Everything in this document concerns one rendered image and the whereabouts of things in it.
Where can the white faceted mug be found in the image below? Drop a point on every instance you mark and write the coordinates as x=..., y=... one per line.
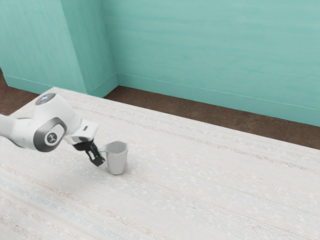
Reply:
x=117, y=157

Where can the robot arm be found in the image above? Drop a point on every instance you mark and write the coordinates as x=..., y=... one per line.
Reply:
x=57, y=117

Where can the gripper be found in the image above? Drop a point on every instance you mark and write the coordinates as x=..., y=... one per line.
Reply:
x=80, y=145

